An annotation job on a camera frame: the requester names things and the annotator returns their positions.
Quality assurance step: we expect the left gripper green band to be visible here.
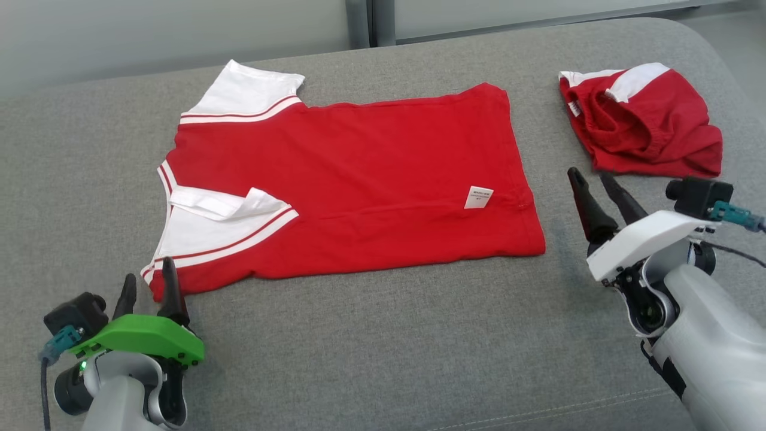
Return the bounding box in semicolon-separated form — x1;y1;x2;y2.
68;256;206;368

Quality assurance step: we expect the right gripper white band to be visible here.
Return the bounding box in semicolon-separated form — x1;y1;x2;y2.
567;166;719;284

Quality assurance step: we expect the red shorts white stripe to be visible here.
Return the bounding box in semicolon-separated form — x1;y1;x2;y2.
558;62;724;178

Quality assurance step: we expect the red white jersey shirt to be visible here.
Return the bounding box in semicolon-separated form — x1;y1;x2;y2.
141;59;546;303

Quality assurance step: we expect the left camera cable teal plug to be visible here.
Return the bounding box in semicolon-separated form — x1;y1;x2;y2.
38;326;84;431

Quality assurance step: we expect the camera cable teal plug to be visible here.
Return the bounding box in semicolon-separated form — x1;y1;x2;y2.
709;201;766;234
38;326;84;431

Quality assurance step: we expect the right camera cable teal plug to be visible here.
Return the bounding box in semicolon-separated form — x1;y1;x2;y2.
709;201;766;234

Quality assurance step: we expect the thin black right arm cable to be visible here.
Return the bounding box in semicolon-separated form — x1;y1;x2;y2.
700;239;766;269

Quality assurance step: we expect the grey metal frame rail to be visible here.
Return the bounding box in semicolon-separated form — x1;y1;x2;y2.
396;0;740;45

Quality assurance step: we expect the grey double partition post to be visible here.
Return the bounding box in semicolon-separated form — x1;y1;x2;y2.
346;0;397;48

